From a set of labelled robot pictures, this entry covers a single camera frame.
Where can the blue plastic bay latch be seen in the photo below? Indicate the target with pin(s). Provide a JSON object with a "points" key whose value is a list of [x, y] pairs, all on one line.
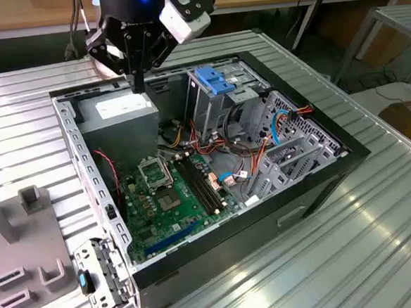
{"points": [[218, 86]]}

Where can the black open PC case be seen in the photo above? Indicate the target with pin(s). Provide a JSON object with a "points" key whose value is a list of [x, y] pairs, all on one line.
{"points": [[232, 236]]}

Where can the metal slot retainer bracket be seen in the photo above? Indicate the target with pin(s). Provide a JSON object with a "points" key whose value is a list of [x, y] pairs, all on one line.
{"points": [[99, 306]]}

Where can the CPU socket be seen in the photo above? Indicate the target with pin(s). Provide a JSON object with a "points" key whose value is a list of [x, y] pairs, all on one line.
{"points": [[168, 199]]}

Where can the blue expansion slot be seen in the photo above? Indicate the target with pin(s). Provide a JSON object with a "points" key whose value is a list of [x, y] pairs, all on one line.
{"points": [[169, 239]]}

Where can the green motherboard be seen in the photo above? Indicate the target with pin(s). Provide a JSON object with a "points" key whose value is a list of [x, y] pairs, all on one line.
{"points": [[182, 219]]}

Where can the grey disk bay cage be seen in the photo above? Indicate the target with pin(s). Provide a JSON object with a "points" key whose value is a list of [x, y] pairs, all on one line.
{"points": [[328, 145]]}

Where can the grey power supply unit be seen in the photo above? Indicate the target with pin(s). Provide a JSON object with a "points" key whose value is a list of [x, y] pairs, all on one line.
{"points": [[119, 132]]}

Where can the black latch with blue mark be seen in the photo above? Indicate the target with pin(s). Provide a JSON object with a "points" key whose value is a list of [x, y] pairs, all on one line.
{"points": [[85, 282]]}

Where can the grey parts rack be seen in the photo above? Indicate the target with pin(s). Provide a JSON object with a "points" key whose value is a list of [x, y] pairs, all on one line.
{"points": [[21, 237]]}

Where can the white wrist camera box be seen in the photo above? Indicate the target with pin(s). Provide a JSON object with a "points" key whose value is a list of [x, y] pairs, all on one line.
{"points": [[186, 25]]}

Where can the grey metal shelf frame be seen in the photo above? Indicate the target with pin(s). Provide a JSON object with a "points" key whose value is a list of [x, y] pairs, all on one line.
{"points": [[393, 14]]}

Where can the grey optical drive cage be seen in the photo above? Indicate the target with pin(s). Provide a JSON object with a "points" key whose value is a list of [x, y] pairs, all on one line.
{"points": [[206, 108]]}

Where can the black RAM slot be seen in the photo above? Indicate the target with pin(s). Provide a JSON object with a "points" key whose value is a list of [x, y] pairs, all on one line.
{"points": [[206, 184], [194, 188]]}

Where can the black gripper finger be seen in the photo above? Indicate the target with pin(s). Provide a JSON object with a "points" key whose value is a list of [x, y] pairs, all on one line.
{"points": [[159, 48], [132, 60]]}

